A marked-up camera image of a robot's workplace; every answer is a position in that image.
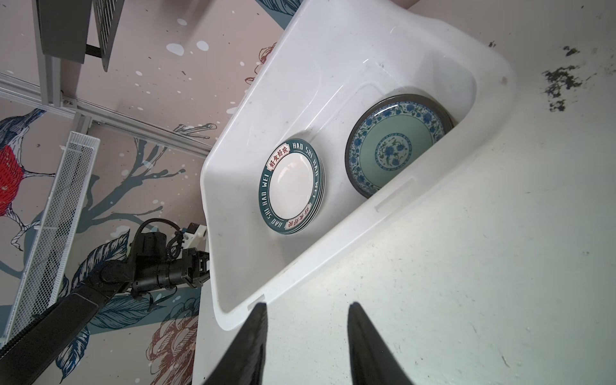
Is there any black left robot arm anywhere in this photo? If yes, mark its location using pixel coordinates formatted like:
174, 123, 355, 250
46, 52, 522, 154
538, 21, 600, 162
1, 233, 210, 384

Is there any teal patterned small plate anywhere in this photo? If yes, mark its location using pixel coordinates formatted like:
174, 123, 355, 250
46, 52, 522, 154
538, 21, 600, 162
344, 94, 454, 198

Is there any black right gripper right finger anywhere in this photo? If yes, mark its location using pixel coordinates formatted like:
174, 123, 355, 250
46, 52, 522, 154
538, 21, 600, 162
347, 302, 413, 385

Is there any black corrugated cable conduit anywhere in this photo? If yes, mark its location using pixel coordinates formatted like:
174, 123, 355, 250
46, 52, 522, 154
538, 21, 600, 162
128, 217, 186, 263

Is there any white mesh wall shelf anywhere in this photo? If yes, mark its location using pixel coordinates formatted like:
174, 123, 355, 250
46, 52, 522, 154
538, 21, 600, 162
3, 132, 100, 343

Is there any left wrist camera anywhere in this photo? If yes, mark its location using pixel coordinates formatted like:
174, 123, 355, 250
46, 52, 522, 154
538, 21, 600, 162
182, 223, 208, 251

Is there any large green rimmed plate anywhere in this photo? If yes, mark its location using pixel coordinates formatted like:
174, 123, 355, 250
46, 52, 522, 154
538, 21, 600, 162
258, 138, 326, 235

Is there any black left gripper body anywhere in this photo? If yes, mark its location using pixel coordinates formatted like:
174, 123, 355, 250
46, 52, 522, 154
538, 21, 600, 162
173, 248, 210, 288

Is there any white plastic bin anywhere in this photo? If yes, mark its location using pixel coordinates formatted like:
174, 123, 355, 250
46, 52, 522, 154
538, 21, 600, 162
201, 1, 516, 330

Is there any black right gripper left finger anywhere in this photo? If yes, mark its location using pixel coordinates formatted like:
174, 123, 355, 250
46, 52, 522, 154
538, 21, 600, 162
205, 303, 268, 385

